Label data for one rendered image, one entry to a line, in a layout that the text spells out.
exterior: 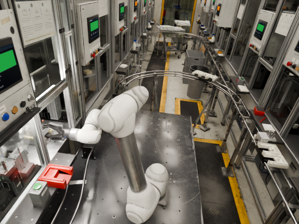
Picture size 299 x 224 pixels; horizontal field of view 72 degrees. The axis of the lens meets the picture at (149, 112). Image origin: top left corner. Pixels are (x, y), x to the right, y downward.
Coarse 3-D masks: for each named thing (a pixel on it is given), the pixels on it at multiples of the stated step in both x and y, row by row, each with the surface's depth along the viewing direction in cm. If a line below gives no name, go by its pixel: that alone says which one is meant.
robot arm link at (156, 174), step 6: (150, 168) 133; (156, 168) 133; (162, 168) 134; (150, 174) 130; (156, 174) 130; (162, 174) 130; (150, 180) 130; (156, 180) 129; (162, 180) 130; (156, 186) 128; (162, 186) 130; (162, 192) 132
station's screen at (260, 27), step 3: (258, 24) 251; (261, 24) 242; (264, 24) 234; (258, 27) 250; (261, 27) 241; (258, 30) 248; (261, 30) 240; (255, 33) 255; (258, 33) 247; (261, 33) 239; (258, 36) 246
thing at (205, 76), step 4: (192, 72) 311; (196, 72) 316; (200, 72) 317; (204, 72) 314; (196, 76) 311; (200, 76) 306; (204, 76) 310; (208, 76) 301; (212, 76) 302; (216, 76) 304; (204, 80) 305; (208, 80) 301; (212, 80) 296
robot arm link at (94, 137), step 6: (84, 126) 147; (90, 126) 146; (78, 132) 143; (84, 132) 142; (90, 132) 143; (96, 132) 144; (78, 138) 142; (84, 138) 142; (90, 138) 142; (96, 138) 142
